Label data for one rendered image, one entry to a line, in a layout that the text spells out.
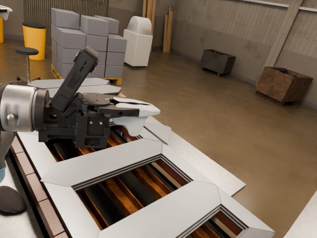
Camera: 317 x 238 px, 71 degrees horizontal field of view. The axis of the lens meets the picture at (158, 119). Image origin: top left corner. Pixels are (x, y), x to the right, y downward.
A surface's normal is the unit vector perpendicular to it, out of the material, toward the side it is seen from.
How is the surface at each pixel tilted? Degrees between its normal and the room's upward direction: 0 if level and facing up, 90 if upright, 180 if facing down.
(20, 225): 0
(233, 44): 90
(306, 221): 0
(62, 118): 82
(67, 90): 82
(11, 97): 41
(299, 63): 90
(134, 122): 82
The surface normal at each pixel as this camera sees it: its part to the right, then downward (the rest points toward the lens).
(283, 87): -0.84, 0.07
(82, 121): 0.29, 0.36
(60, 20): 0.57, 0.47
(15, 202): 0.22, -0.84
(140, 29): 0.70, 0.29
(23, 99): 0.33, -0.34
